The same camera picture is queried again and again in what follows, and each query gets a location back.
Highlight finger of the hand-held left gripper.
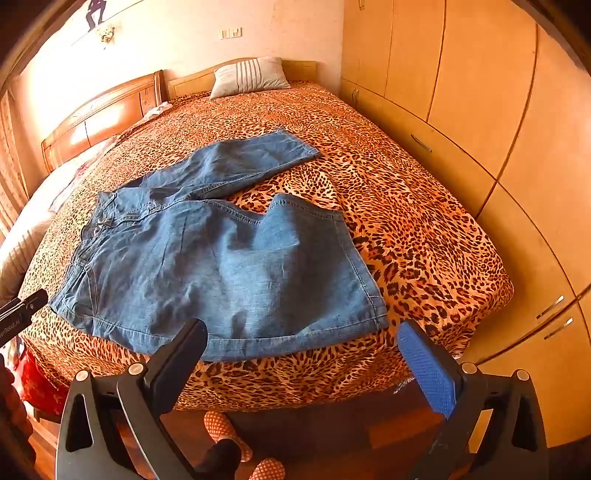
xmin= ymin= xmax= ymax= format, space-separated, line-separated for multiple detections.
xmin=0 ymin=288 xmax=49 ymax=324

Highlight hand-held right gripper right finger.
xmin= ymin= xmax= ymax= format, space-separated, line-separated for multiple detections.
xmin=397 ymin=319 xmax=550 ymax=480

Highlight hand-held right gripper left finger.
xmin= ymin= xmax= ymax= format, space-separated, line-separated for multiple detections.
xmin=55 ymin=318 xmax=208 ymax=480

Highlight blue denim pants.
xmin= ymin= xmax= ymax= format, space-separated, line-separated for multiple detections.
xmin=48 ymin=128 xmax=389 ymax=363

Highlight red cloth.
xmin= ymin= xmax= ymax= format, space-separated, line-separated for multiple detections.
xmin=18 ymin=348 xmax=70 ymax=416

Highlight polka dot slipper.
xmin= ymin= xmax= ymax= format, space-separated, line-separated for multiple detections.
xmin=247 ymin=457 xmax=287 ymax=480
xmin=203 ymin=410 xmax=254 ymax=462

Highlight white bedding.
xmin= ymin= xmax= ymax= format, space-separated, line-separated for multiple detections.
xmin=0 ymin=134 xmax=121 ymax=301

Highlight person's black sock leg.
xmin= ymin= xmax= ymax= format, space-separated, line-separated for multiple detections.
xmin=194 ymin=438 xmax=243 ymax=480

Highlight patterned curtain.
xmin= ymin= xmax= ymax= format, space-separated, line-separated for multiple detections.
xmin=0 ymin=90 xmax=29 ymax=236

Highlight leopard print bedspread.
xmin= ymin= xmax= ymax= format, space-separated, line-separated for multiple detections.
xmin=18 ymin=80 xmax=515 ymax=412

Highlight dark wooden headboard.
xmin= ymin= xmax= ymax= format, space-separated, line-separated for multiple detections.
xmin=41 ymin=70 xmax=167 ymax=174

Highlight light wooden headboard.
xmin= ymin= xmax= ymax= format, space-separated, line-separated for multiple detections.
xmin=165 ymin=58 xmax=318 ymax=100

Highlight light wooden wardrobe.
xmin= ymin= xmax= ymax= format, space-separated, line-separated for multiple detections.
xmin=339 ymin=0 xmax=591 ymax=453

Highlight grey striped pillow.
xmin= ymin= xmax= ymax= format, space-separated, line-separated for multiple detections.
xmin=209 ymin=56 xmax=291 ymax=100

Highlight wall poster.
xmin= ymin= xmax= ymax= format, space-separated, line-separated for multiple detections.
xmin=69 ymin=0 xmax=148 ymax=47

